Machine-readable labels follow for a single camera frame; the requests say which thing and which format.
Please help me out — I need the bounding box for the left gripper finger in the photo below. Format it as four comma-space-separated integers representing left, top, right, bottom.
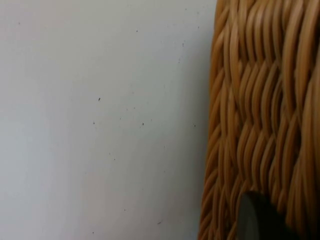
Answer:
236, 190, 293, 240

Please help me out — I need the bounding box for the pale brown wicker basket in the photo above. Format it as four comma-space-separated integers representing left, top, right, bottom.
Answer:
197, 0, 320, 240

